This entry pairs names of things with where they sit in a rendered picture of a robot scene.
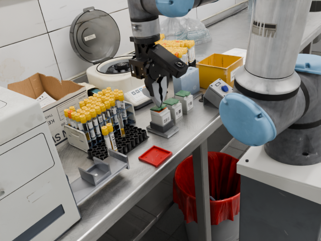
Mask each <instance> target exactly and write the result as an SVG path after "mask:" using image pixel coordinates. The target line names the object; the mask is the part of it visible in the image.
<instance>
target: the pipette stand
mask: <svg viewBox="0 0 321 241"><path fill-rule="evenodd" d="M172 79H173V88H174V95H175V94H176V93H178V92H179V91H181V90H185V91H189V92H191V95H193V99H195V98H196V97H198V96H200V95H201V94H203V91H200V84H199V69H198V68H195V67H189V68H188V70H187V72H186V74H184V75H183V76H181V77H180V78H175V77H174V76H172ZM172 98H173V99H175V96H173V97H172Z"/></svg>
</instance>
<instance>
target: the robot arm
mask: <svg viewBox="0 0 321 241"><path fill-rule="evenodd" d="M217 1H219V0H127V2H128V10H129V16H130V21H131V28H132V34H133V36H130V37H129V38H130V42H134V46H135V53H136V55H134V56H133V57H132V58H131V59H129V66H130V71H131V76H132V77H136V78H137V79H144V83H145V86H146V87H145V88H143V89H142V93H143V94H144V95H145V96H146V97H148V98H150V99H152V101H153V102H154V104H155V105H156V106H157V107H161V106H162V104H163V101H164V99H165V96H166V92H167V88H168V85H169V78H170V74H171V75H173V76H174V77H175V78H180V77H181V76H183V75H184V74H186V72H187V70H188V67H189V66H188V65H187V64H186V63H184V62H183V61H182V60H180V59H179V58H178V57H176V56H175V55H174V54H172V53H171V52H170V51H168V50H167V49H166V48H164V47H163V46H162V45H160V44H156V45H155V42H157V41H159V40H160V39H161V37H160V32H161V30H160V21H159V15H161V16H166V17H170V18H176V17H183V16H185V15H187V14H188V12H189V11H191V9H193V8H196V7H200V6H203V5H205V4H209V3H214V2H217ZM311 2H312V0H254V3H253V9H252V16H251V24H250V30H249V37H248V44H247V51H246V60H245V64H244V65H242V66H241V67H239V68H238V69H237V70H236V72H235V78H234V86H233V91H232V93H229V94H227V95H225V97H224V98H223V99H222V100H221V102H220V105H219V113H220V117H221V120H222V122H223V124H224V126H225V127H226V128H227V130H228V132H229V133H230V134H231V135H232V136H233V137H234V138H235V139H237V140H238V141H240V142H241V143H243V144H246V145H249V146H261V145H264V150H265V152H266V153H267V155H268V156H270V157H271V158H272V159H274V160H276V161H278V162H281V163H284V164H289V165H297V166H306V165H313V164H318V163H321V56H318V55H310V54H299V50H300V45H301V41H302V38H303V34H304V30H305V26H306V22H307V18H308V15H309V11H310V6H311ZM131 65H133V69H134V73H133V72H132V68H131Z"/></svg>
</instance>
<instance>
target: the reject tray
mask: <svg viewBox="0 0 321 241"><path fill-rule="evenodd" d="M171 155H172V152H171V151H168V150H165V149H163V148H160V147H158V146H155V145H153V146H152V147H151V148H149V149H148V150H147V151H146V152H144V153H143V154H142V155H141V156H139V157H138V159H139V160H141V161H143V162H145V163H148V164H150V165H152V166H154V167H156V168H157V167H159V166H160V165H161V164H162V163H163V162H164V161H166V160H167V159H168V158H169V157H170V156H171Z"/></svg>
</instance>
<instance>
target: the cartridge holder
mask: <svg viewBox="0 0 321 241"><path fill-rule="evenodd" d="M146 129H147V130H148V131H150V132H153V133H155V134H158V135H160V136H163V137H166V138H169V137H171V136H172V135H173V134H175V133H176V132H177V131H178V130H179V127H177V126H175V125H174V124H173V120H172V119H171V121H169V122H168V123H166V124H165V125H163V126H161V125H159V124H156V123H153V122H152V121H151V122H150V125H148V126H147V127H146Z"/></svg>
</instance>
